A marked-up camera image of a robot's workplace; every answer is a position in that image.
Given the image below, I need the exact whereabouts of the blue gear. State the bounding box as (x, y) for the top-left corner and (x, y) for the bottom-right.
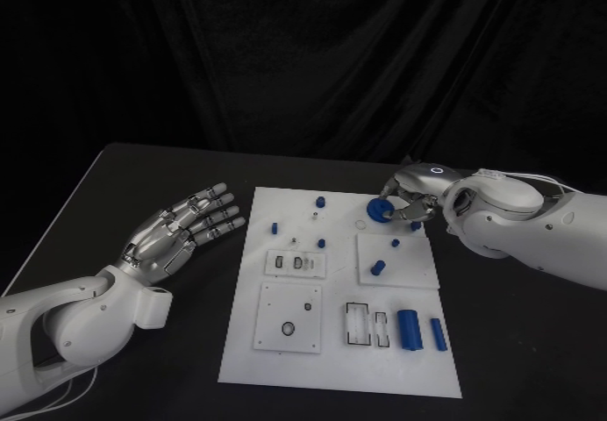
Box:
(365, 196), (396, 224)

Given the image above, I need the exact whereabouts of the white task board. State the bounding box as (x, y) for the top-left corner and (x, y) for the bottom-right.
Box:
(217, 186), (465, 400)

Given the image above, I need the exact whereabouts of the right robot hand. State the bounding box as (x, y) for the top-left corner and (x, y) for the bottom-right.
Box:
(378, 161), (465, 226)

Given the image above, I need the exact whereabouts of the blue thick long cylinder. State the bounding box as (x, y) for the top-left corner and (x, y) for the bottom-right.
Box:
(397, 309), (426, 352)

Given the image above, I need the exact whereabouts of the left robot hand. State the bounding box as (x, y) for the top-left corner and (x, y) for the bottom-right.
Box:
(120, 182), (248, 287)

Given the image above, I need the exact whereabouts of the white cable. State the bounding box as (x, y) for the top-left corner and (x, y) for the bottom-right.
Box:
(0, 365), (100, 421)
(502, 173), (586, 195)

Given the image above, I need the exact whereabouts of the blue thin long cylinder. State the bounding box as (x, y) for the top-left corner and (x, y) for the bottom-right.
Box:
(429, 318), (449, 352)

